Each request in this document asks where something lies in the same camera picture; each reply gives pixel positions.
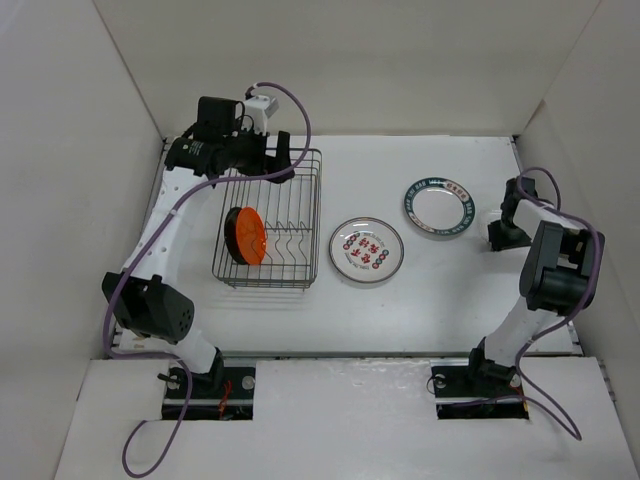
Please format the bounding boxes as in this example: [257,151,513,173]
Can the orange plate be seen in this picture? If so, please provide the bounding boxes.
[235,207,267,265]

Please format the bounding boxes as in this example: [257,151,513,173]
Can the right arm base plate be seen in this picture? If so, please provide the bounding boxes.
[427,363,529,420]

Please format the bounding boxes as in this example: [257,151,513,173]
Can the green rimmed white plate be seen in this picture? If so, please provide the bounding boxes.
[403,177,476,238]

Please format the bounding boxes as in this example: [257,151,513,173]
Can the wire dish rack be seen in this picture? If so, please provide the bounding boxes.
[212,148,322,290]

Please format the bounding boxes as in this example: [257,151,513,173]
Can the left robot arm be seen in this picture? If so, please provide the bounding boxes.
[102,93,295,397]

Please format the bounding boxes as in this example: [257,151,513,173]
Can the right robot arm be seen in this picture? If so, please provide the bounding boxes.
[462,175,605,396]

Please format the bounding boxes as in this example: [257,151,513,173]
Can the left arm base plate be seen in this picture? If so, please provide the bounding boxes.
[158,365,256,421]

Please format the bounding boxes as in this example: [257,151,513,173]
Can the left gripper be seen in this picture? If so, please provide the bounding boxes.
[222,119,293,184]

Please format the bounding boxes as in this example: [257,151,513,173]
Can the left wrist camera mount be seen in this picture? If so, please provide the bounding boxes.
[242,95,279,136]

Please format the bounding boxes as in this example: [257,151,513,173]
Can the white plate red characters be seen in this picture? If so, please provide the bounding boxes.
[328,217,405,285]

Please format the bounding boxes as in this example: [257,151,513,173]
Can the black plate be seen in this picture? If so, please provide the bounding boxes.
[224,207,250,265]

